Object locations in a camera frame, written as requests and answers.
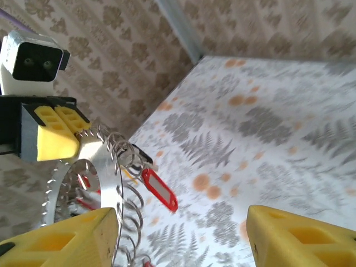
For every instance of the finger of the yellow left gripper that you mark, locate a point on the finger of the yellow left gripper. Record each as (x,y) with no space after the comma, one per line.
(53,144)
(73,119)

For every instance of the black key tag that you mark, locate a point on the black key tag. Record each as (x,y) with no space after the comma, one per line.
(144,155)

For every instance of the large metal keyring with rings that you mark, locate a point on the large metal keyring with rings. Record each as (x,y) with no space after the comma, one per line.
(108,180)

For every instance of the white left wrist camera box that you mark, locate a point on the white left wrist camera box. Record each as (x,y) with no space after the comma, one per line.
(33,64)

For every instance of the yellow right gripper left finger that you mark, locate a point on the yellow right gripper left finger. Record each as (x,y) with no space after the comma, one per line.
(55,244)

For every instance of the red key tag white label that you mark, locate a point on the red key tag white label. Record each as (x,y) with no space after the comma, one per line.
(160,189)

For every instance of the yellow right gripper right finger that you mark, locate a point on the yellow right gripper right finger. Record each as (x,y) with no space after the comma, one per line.
(300,239)

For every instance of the aluminium left corner post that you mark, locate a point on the aluminium left corner post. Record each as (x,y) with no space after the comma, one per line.
(179,27)

